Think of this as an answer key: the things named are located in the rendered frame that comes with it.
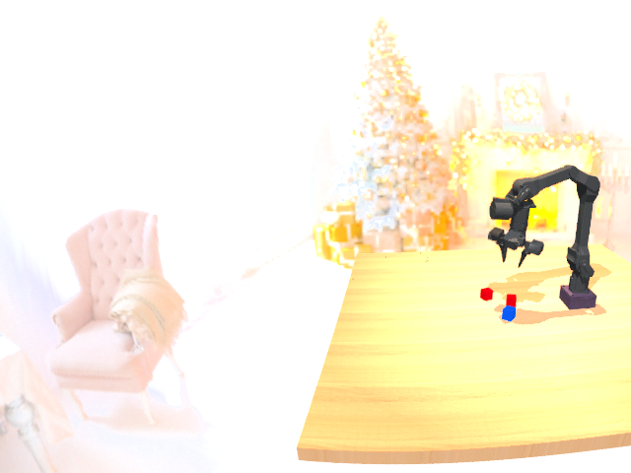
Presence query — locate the blue cube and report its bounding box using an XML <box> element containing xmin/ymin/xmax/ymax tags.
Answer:
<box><xmin>502</xmin><ymin>305</ymin><xmax>516</xmax><ymax>322</ymax></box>

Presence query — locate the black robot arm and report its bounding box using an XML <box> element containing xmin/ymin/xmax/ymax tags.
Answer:
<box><xmin>489</xmin><ymin>165</ymin><xmax>600</xmax><ymax>294</ymax></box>

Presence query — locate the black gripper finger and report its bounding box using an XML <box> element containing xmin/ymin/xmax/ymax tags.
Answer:
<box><xmin>518</xmin><ymin>249</ymin><xmax>530</xmax><ymax>268</ymax></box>
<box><xmin>496</xmin><ymin>241</ymin><xmax>508</xmax><ymax>262</ymax></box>

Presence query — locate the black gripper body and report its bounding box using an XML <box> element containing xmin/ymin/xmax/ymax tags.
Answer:
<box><xmin>488</xmin><ymin>218</ymin><xmax>544</xmax><ymax>255</ymax></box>

